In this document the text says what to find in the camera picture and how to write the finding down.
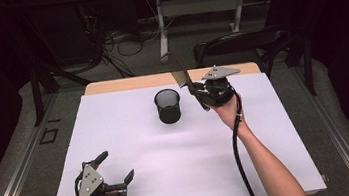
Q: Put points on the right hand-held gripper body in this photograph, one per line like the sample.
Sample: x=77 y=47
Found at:
x=218 y=89

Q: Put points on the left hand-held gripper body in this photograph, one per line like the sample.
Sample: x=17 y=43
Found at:
x=89 y=184

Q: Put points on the black mesh cup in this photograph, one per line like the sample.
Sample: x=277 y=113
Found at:
x=168 y=107

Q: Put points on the person's right hand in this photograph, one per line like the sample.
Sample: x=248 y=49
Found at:
x=229 y=113

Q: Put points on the white board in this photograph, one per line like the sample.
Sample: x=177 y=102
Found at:
x=170 y=165

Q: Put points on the wooden table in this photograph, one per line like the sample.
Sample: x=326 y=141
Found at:
x=147 y=81

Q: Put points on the black chair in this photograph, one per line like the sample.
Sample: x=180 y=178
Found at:
x=249 y=43

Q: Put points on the wooden desk with white legs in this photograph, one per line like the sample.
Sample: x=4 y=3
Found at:
x=204 y=3

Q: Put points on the black metal stand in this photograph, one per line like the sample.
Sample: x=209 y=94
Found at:
x=305 y=61
x=40 y=84

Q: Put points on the aluminium floor rail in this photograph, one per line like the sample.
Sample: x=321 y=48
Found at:
x=20 y=167
x=334 y=132

